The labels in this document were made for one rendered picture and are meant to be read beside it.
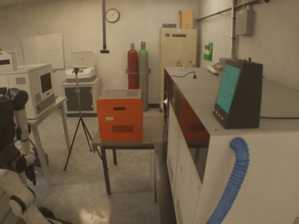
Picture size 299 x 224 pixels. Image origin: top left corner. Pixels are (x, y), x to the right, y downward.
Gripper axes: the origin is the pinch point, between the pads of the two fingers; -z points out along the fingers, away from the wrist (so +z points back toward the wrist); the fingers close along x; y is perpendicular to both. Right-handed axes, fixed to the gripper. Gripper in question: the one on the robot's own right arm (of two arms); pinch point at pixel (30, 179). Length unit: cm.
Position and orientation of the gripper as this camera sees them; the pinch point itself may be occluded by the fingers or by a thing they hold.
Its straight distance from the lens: 188.6
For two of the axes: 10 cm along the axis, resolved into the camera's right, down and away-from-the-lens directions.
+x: -8.4, -4.0, 3.7
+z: 2.2, -8.7, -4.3
